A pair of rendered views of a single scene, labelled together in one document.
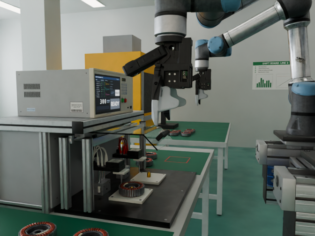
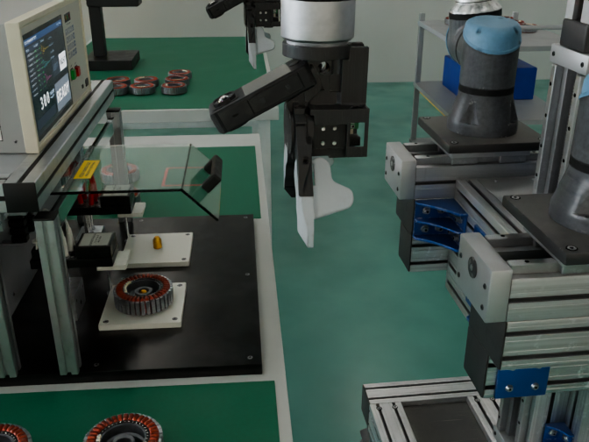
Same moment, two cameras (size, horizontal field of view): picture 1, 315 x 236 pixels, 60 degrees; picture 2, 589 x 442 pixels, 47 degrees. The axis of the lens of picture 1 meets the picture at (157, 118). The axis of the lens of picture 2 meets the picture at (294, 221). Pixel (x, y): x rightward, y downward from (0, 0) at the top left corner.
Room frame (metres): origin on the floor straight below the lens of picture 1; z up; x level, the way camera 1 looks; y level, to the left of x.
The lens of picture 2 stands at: (0.00, 0.24, 1.46)
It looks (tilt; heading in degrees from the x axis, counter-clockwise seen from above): 24 degrees down; 339
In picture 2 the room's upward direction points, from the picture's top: straight up
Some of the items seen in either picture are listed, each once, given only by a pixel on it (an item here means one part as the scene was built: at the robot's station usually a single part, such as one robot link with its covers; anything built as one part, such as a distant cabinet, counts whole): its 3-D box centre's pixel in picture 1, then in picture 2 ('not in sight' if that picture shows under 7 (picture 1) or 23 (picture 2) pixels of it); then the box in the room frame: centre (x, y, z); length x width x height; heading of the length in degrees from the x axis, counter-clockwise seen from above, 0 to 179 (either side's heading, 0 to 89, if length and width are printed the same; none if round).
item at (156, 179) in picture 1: (148, 178); (158, 249); (1.39, 0.05, 0.78); 0.15 x 0.15 x 0.01; 74
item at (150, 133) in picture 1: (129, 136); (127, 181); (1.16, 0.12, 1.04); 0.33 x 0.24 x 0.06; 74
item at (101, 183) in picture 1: (101, 186); (67, 298); (1.20, 0.25, 0.80); 0.07 x 0.05 x 0.06; 164
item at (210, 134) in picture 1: (186, 156); (169, 133); (3.61, -0.39, 0.38); 1.85 x 1.10 x 0.75; 164
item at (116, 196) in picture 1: (131, 194); (145, 304); (1.16, 0.11, 0.78); 0.15 x 0.15 x 0.01; 74
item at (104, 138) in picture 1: (121, 132); (88, 163); (1.31, 0.18, 1.03); 0.62 x 0.01 x 0.03; 164
